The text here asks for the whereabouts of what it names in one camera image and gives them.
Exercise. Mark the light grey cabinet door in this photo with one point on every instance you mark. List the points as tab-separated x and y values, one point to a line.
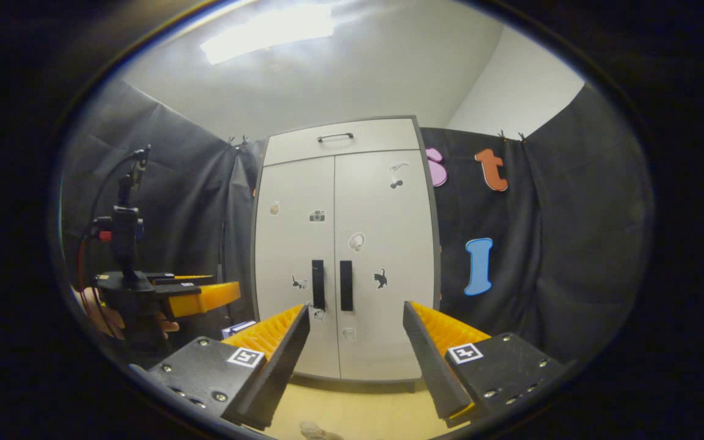
388	220

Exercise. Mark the ceiling light panel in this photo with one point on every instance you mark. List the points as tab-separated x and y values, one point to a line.
266	33

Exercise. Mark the grey cabinet with shelves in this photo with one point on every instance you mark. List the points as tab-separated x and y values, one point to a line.
436	256

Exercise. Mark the black backdrop cloth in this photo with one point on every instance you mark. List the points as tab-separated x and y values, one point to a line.
572	244

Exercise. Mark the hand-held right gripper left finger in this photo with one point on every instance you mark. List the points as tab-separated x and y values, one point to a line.
282	366

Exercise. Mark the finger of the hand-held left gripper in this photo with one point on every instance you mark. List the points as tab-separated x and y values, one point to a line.
190	278
205	298

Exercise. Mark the cabinet door with camera sticker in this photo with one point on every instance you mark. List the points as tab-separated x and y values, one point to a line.
294	244

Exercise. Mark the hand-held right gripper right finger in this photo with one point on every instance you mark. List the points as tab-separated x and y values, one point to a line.
434	366

